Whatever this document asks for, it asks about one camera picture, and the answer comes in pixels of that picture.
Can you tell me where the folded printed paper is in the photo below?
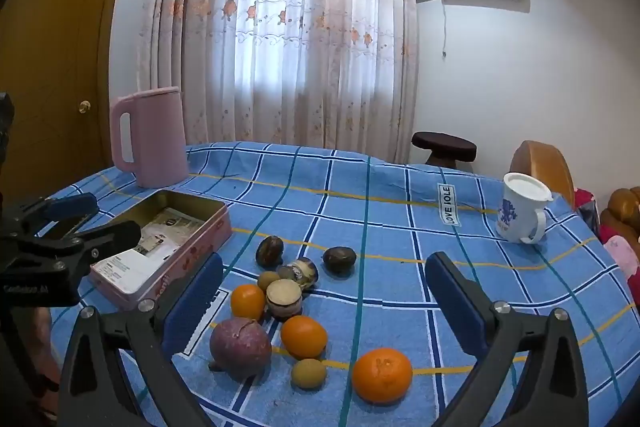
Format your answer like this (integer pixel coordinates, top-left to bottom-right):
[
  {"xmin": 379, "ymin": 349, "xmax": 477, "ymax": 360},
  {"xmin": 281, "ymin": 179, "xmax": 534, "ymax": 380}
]
[{"xmin": 141, "ymin": 207, "xmax": 206, "ymax": 254}]

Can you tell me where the air conditioner cable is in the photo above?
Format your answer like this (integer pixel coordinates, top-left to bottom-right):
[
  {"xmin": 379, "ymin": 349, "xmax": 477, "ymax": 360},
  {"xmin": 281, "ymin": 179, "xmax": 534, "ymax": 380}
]
[{"xmin": 415, "ymin": 0, "xmax": 449, "ymax": 58}]

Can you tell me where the small orange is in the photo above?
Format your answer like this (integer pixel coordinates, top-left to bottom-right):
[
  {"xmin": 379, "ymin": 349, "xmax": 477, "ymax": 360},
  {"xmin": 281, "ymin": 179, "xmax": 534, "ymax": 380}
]
[
  {"xmin": 230, "ymin": 284, "xmax": 267, "ymax": 320},
  {"xmin": 280, "ymin": 315, "xmax": 329, "ymax": 360}
]

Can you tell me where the pink cloth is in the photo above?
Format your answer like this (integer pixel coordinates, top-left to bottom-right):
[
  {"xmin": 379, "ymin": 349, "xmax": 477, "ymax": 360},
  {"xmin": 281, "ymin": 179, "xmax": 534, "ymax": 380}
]
[{"xmin": 575, "ymin": 189, "xmax": 640, "ymax": 280}]

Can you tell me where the dark wrinkled passion fruit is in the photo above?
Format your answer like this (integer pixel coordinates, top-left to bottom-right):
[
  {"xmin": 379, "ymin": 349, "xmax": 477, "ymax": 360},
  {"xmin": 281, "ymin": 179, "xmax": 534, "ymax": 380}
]
[
  {"xmin": 256, "ymin": 235, "xmax": 285, "ymax": 268},
  {"xmin": 322, "ymin": 246, "xmax": 357, "ymax": 277}
]

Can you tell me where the pink metal tin box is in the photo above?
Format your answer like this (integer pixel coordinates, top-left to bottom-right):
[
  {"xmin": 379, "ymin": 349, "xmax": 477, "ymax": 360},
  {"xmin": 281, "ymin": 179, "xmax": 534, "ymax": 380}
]
[{"xmin": 47, "ymin": 189, "xmax": 233, "ymax": 313}]

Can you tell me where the large orange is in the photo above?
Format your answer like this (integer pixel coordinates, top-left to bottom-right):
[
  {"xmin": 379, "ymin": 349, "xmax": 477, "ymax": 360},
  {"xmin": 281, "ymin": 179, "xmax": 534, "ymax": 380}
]
[{"xmin": 352, "ymin": 348, "xmax": 414, "ymax": 405}]

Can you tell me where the white printed card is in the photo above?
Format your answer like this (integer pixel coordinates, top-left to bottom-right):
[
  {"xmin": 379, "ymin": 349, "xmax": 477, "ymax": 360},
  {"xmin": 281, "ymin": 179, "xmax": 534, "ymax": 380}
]
[{"xmin": 92, "ymin": 249, "xmax": 176, "ymax": 294}]

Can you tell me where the pink electric kettle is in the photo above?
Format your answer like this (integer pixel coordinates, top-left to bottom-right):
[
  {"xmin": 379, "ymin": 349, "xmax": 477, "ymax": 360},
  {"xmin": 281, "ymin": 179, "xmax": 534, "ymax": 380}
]
[{"xmin": 109, "ymin": 87, "xmax": 190, "ymax": 189}]

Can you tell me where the white cup blue print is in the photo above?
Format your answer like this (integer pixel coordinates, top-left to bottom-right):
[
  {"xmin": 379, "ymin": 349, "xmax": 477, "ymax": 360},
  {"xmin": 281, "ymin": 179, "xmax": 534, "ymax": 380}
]
[{"xmin": 495, "ymin": 179, "xmax": 550, "ymax": 245}]

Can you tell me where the dark round stool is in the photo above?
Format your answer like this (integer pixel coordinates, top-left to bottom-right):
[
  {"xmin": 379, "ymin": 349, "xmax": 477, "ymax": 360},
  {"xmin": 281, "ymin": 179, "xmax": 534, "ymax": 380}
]
[{"xmin": 411, "ymin": 132, "xmax": 478, "ymax": 168}]

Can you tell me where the whole purple passion fruit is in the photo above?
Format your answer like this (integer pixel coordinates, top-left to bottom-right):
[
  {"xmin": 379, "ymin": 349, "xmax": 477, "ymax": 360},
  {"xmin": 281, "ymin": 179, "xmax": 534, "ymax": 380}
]
[{"xmin": 209, "ymin": 318, "xmax": 272, "ymax": 379}]

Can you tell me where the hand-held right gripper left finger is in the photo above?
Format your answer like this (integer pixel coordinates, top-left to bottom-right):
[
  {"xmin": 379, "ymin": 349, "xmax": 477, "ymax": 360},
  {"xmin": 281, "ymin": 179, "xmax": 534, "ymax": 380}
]
[{"xmin": 57, "ymin": 252, "xmax": 224, "ymax": 427}]

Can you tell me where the cut passion fruit brown face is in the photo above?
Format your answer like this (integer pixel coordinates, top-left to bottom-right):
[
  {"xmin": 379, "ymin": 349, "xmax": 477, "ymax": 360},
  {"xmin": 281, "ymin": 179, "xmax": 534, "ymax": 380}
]
[{"xmin": 277, "ymin": 258, "xmax": 320, "ymax": 292}]

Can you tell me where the person's left forearm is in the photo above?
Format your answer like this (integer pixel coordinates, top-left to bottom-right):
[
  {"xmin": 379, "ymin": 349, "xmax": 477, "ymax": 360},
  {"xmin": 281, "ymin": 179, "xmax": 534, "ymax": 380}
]
[{"xmin": 30, "ymin": 307, "xmax": 63, "ymax": 423}]

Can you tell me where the floral sheer curtain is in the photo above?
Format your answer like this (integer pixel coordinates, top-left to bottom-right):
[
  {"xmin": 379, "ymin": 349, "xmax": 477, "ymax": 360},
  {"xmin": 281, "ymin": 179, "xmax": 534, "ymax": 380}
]
[{"xmin": 136, "ymin": 0, "xmax": 422, "ymax": 162}]

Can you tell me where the blue checked blanket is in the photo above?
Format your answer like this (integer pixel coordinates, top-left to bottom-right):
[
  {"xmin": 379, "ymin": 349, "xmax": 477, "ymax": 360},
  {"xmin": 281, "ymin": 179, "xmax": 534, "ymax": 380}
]
[{"xmin": 45, "ymin": 142, "xmax": 638, "ymax": 427}]

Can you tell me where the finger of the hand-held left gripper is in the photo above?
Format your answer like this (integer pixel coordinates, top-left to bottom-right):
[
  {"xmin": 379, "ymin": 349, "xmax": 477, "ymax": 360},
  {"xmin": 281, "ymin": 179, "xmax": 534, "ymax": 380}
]
[
  {"xmin": 0, "ymin": 193, "xmax": 99, "ymax": 239},
  {"xmin": 0, "ymin": 220, "xmax": 143, "ymax": 269}
]

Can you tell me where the cut passion fruit pale face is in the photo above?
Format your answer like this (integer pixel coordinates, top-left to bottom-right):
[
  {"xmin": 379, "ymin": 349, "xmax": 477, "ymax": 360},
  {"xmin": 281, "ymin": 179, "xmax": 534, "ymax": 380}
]
[{"xmin": 265, "ymin": 279, "xmax": 304, "ymax": 320}]

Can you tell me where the wooden door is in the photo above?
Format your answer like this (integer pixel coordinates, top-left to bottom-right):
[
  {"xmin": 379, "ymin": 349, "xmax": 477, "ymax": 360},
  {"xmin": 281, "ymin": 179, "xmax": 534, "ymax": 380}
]
[{"xmin": 0, "ymin": 0, "xmax": 128, "ymax": 205}]

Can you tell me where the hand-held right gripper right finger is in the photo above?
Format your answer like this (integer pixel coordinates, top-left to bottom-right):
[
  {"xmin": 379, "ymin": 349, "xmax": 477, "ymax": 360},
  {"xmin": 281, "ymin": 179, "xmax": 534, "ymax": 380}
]
[{"xmin": 425, "ymin": 251, "xmax": 591, "ymax": 427}]

